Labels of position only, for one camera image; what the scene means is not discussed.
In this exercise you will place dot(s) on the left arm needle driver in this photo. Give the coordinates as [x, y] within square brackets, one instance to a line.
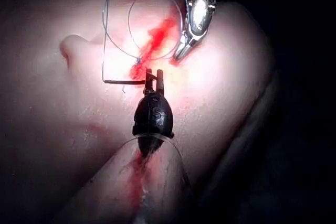
[153, 113]

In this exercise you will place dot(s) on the left arm needle driver jaw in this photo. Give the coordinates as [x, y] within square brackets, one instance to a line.
[160, 82]
[148, 81]

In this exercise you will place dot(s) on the right arm needle driver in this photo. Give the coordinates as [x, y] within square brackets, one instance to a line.
[200, 9]

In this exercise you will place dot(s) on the right arm needle driver jaw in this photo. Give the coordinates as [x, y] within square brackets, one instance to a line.
[182, 48]
[193, 44]

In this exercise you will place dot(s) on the curved steel needle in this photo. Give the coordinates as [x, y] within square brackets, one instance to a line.
[123, 82]

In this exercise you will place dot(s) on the blue thread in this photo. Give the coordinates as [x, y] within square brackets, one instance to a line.
[103, 72]

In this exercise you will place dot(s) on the blue stitching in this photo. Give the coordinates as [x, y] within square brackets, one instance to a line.
[138, 62]

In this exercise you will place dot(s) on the tissue pad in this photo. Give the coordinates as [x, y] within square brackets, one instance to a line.
[52, 108]

